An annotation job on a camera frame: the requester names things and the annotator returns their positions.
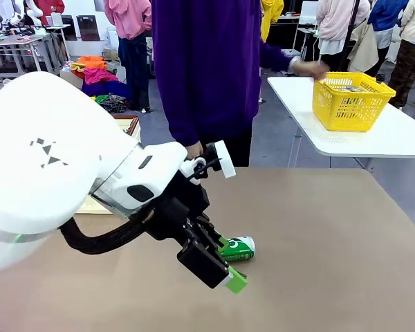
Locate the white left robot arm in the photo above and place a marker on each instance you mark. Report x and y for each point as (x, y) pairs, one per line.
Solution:
(38, 155)

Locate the colourful clothes pile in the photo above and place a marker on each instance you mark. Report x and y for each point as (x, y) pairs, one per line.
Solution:
(100, 81)

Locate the white table leg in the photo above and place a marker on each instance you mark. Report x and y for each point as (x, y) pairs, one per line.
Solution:
(295, 148)

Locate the person's right forearm purple sleeve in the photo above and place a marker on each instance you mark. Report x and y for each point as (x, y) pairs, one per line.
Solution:
(185, 117)

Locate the person's left hand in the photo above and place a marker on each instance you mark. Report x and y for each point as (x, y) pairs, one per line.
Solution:
(309, 69)

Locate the person in yellow jacket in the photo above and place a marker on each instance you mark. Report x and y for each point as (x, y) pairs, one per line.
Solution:
(271, 14)

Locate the white floor box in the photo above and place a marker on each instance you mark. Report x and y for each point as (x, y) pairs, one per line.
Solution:
(112, 36)

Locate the yellow plastic basket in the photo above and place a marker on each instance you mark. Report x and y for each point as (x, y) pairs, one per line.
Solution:
(349, 110)

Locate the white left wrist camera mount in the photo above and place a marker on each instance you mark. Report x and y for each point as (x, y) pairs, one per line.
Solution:
(225, 159)

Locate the person's right hand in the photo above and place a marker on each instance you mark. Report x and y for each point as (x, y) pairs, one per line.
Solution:
(194, 150)

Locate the person in red top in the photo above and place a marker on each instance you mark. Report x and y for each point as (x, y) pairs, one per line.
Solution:
(52, 7)

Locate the person in blue jacket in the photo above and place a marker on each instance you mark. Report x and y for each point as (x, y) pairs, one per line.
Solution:
(387, 20)

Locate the cardboard box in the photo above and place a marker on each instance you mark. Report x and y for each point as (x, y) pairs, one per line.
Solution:
(71, 79)

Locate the black panel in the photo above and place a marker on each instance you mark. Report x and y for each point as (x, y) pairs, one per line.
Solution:
(87, 29)
(69, 29)

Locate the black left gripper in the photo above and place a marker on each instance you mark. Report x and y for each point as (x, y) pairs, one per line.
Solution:
(173, 211)

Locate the person in purple sweater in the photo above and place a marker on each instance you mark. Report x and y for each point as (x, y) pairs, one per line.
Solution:
(207, 69)

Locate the person in pale pink sweater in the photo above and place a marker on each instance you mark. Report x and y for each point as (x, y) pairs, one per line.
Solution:
(335, 17)

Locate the grey workbench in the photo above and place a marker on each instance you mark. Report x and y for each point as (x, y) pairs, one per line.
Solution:
(10, 43)

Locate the silver topped drink can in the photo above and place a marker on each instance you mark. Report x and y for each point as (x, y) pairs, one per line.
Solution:
(347, 89)

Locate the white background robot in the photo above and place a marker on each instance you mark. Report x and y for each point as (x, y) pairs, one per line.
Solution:
(27, 15)

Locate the green drink can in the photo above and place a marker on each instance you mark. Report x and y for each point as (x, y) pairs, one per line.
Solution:
(242, 250)

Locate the black background desk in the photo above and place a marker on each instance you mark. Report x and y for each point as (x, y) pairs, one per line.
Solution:
(287, 31)

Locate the beige hanging coat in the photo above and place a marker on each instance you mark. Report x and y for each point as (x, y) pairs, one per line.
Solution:
(363, 48)

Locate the person in pink hoodie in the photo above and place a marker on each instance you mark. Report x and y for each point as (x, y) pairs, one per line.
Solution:
(128, 20)

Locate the white side table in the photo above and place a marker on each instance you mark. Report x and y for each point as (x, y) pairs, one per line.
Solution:
(366, 141)

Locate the person's left forearm purple sleeve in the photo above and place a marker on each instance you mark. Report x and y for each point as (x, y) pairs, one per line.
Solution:
(275, 57)

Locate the person in camouflage trousers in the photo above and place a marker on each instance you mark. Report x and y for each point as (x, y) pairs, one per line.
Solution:
(413, 52)

